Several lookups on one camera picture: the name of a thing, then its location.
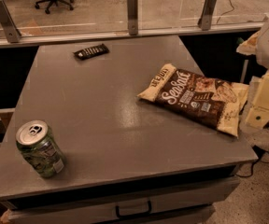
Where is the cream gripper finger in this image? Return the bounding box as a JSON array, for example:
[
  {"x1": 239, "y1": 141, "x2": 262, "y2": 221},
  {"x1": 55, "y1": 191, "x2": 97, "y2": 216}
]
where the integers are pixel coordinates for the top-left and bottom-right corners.
[
  {"x1": 236, "y1": 32, "x2": 260, "y2": 55},
  {"x1": 246, "y1": 70, "x2": 269, "y2": 129}
]

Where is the green soda can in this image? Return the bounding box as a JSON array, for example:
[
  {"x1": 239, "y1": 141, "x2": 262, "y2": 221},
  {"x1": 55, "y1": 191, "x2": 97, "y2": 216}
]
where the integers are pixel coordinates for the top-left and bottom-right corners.
[{"x1": 16, "y1": 120, "x2": 64, "y2": 178}]

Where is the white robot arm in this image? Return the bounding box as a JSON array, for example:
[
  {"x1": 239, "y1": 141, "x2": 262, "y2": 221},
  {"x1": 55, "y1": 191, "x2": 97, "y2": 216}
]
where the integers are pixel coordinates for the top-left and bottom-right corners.
[{"x1": 236, "y1": 16, "x2": 269, "y2": 129}]

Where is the brown cream chip bag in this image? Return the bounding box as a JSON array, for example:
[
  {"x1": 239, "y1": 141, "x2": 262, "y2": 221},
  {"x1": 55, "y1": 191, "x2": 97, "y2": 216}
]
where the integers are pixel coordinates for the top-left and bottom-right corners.
[{"x1": 138, "y1": 63, "x2": 248, "y2": 136}]

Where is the black candy bar wrapper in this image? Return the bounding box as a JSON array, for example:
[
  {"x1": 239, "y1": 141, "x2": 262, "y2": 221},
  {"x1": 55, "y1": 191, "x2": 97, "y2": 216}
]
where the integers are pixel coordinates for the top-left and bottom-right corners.
[{"x1": 74, "y1": 44, "x2": 109, "y2": 61}]

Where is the green handled white pole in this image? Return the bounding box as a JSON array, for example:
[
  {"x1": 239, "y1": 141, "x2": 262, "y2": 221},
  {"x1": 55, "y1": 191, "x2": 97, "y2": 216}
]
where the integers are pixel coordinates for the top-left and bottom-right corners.
[{"x1": 236, "y1": 37, "x2": 249, "y2": 83}]

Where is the right metal glass bracket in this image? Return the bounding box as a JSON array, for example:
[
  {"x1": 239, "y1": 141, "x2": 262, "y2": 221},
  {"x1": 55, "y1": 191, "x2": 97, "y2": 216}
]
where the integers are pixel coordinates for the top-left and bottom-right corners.
[{"x1": 198, "y1": 0, "x2": 217, "y2": 31}]

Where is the metal glass bracket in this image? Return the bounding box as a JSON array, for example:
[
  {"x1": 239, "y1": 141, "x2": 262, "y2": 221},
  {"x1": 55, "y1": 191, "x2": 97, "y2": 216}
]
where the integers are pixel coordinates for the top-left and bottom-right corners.
[
  {"x1": 127, "y1": 0, "x2": 138, "y2": 35},
  {"x1": 198, "y1": 0, "x2": 217, "y2": 31},
  {"x1": 0, "y1": 0, "x2": 21, "y2": 43}
]

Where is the black floor cable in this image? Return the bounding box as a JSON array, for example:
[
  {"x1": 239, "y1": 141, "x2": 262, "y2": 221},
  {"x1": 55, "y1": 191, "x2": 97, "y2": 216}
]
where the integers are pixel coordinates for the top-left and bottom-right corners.
[{"x1": 235, "y1": 145, "x2": 269, "y2": 179}]

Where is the middle metal glass bracket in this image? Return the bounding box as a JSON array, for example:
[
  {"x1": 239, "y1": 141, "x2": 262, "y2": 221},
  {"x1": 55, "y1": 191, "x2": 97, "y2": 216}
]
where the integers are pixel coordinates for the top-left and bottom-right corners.
[{"x1": 127, "y1": 0, "x2": 138, "y2": 35}]

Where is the grey drawer with black handle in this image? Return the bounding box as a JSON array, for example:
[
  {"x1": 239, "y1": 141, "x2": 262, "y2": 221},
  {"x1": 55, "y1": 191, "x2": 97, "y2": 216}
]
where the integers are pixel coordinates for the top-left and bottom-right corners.
[{"x1": 7, "y1": 176, "x2": 239, "y2": 224}]

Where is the left metal glass bracket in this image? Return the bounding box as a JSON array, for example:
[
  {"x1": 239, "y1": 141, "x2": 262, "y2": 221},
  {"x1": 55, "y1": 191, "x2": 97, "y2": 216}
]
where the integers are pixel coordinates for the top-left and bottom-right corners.
[{"x1": 0, "y1": 0, "x2": 21, "y2": 43}]

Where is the metal barrier rail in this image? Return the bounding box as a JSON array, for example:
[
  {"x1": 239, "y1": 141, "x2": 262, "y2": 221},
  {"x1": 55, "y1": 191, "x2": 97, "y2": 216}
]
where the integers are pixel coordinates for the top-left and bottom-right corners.
[{"x1": 0, "y1": 21, "x2": 263, "y2": 49}]

